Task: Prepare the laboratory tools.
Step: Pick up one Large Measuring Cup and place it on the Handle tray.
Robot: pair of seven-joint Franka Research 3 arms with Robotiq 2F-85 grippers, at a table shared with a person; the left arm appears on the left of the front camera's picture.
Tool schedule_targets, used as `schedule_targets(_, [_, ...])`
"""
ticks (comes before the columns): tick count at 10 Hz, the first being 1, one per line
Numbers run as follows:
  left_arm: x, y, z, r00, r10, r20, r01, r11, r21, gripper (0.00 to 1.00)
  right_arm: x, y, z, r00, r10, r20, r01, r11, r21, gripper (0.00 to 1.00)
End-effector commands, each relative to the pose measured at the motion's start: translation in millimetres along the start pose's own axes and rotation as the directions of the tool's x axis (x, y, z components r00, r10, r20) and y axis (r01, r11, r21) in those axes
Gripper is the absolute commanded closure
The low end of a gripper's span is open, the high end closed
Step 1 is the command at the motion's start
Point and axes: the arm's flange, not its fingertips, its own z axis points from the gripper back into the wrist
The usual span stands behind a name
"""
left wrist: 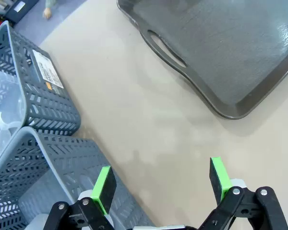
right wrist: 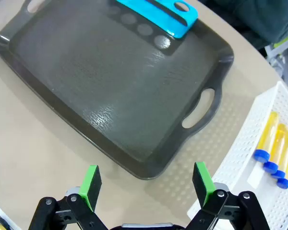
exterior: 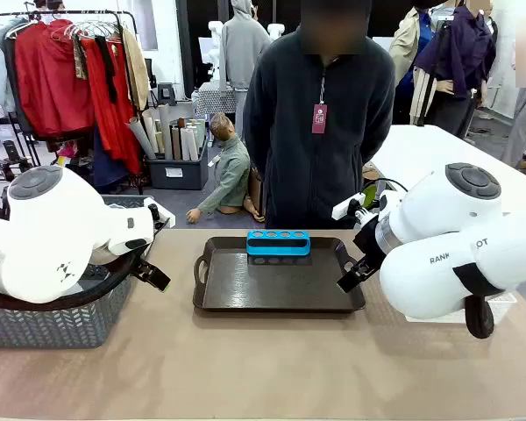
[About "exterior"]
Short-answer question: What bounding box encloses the mannequin in navy shirt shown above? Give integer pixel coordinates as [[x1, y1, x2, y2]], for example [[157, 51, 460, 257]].
[[413, 4, 497, 138]]

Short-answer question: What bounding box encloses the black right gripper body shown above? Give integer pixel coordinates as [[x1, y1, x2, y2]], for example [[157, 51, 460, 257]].
[[353, 216, 385, 264]]

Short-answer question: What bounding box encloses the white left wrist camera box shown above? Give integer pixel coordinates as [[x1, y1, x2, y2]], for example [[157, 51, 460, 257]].
[[143, 196, 177, 230]]

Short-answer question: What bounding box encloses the mannequin torso green shirt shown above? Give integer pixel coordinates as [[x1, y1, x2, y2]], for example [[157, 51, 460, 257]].
[[185, 112, 267, 225]]

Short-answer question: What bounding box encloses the red dress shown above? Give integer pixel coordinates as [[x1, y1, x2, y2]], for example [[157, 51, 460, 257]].
[[80, 37, 142, 175]]

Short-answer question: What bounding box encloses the brown paper roll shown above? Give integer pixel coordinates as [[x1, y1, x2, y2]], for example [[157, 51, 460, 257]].
[[170, 124, 183, 161]]

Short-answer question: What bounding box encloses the person in black fleece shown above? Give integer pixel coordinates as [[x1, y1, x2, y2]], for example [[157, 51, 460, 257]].
[[243, 0, 398, 231]]

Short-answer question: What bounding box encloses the grey storage bin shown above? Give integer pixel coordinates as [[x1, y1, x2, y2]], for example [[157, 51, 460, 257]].
[[146, 142, 210, 191]]

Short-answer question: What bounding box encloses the mannequin in beige coat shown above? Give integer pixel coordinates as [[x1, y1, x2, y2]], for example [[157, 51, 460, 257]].
[[388, 5, 427, 126]]

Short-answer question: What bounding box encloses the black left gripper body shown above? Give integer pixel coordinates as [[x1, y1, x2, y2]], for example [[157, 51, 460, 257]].
[[129, 253, 155, 275]]

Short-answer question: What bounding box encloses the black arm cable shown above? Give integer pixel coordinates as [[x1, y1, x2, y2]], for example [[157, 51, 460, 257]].
[[451, 261, 506, 339], [0, 218, 170, 313]]

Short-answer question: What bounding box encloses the mannequin in grey hoodie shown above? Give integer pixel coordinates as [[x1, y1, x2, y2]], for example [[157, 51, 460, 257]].
[[218, 0, 274, 94]]

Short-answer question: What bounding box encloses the black floor stand equipment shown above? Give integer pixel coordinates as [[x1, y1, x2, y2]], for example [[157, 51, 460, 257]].
[[0, 139, 32, 177]]

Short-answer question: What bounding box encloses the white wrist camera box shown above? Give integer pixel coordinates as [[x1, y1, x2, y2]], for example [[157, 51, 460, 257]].
[[331, 192, 364, 221], [143, 196, 177, 230]]

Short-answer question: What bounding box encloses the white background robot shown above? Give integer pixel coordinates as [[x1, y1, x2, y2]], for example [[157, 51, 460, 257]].
[[207, 19, 230, 85]]

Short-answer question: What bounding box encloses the grey woven plastic basket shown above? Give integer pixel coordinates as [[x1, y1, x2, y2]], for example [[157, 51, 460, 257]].
[[0, 195, 159, 350]]

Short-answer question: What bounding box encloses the beige garment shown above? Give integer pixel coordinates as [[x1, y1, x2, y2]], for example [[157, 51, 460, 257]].
[[121, 25, 151, 111]]

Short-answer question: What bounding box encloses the black scarf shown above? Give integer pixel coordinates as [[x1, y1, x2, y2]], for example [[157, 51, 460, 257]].
[[94, 35, 120, 105]]

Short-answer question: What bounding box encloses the patterned grey cloth box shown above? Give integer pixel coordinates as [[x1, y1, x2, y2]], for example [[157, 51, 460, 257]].
[[194, 82, 238, 118]]

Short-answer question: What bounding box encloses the maroon name tag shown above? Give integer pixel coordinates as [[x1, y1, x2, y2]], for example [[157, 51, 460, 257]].
[[311, 103, 329, 135]]

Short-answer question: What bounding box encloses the blue test tube rack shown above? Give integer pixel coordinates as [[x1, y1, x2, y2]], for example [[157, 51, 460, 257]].
[[245, 229, 312, 258]]

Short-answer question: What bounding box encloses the grey paper roll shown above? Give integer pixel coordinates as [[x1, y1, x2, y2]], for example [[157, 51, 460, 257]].
[[127, 115, 158, 160]]

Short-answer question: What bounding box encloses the black metal clothes rack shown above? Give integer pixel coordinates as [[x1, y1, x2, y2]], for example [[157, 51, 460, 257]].
[[0, 9, 144, 196]]

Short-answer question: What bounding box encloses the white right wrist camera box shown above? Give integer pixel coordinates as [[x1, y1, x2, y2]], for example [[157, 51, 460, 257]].
[[331, 192, 364, 221]]

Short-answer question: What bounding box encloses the red jacket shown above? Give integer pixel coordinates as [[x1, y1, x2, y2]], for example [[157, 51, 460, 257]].
[[14, 19, 96, 138]]

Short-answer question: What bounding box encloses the white paper roll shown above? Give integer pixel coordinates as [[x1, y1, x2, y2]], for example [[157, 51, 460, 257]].
[[180, 126, 193, 161]]

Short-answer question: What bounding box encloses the dark brown plastic tray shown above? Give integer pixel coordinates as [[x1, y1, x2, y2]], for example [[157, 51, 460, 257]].
[[192, 236, 367, 313]]

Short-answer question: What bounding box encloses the black step stool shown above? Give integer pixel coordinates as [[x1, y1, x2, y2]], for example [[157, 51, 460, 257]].
[[157, 82, 177, 107]]

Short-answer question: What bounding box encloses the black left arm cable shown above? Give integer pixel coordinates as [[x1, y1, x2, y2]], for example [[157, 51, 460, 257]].
[[0, 218, 170, 313]]

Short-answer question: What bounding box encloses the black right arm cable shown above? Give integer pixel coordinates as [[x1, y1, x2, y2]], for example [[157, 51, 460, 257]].
[[451, 261, 506, 339]]

